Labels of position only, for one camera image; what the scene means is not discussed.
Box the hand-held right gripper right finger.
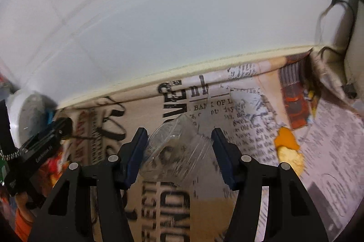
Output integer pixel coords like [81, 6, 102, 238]
[211, 127, 329, 242]

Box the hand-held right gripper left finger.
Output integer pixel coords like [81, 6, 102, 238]
[27, 127, 148, 242]

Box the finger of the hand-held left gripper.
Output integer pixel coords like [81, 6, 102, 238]
[47, 118, 74, 143]

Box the clear plastic wrapper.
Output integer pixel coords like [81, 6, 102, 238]
[136, 114, 217, 188]

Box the person's left forearm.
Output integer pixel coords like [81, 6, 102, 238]
[14, 192, 39, 241]

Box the printed newspaper table cover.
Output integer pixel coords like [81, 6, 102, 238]
[43, 49, 364, 242]

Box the small orange peel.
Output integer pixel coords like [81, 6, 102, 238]
[274, 127, 305, 174]

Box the white rice cooker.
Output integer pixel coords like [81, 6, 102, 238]
[344, 0, 364, 83]

